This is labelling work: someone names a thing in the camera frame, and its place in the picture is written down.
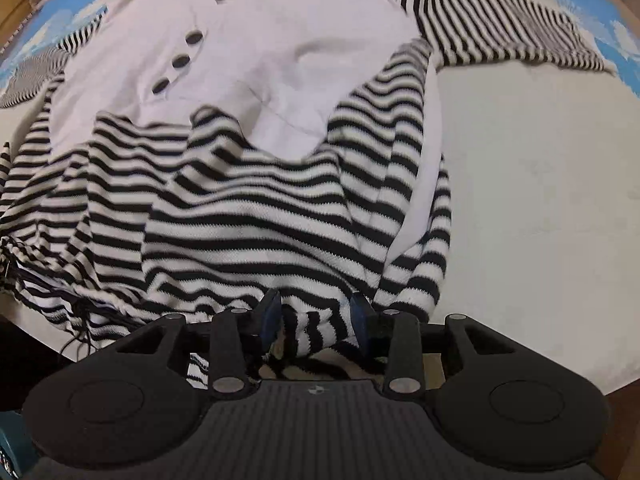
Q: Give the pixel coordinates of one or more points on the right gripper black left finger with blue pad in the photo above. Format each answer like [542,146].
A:
[238,341]

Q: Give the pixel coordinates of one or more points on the blue white patterned bed sheet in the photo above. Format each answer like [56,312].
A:
[432,156]

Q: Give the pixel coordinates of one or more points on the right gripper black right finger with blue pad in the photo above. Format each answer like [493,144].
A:
[397,336]

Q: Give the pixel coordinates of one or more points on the striped white hooded sweater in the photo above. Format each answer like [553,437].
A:
[195,155]

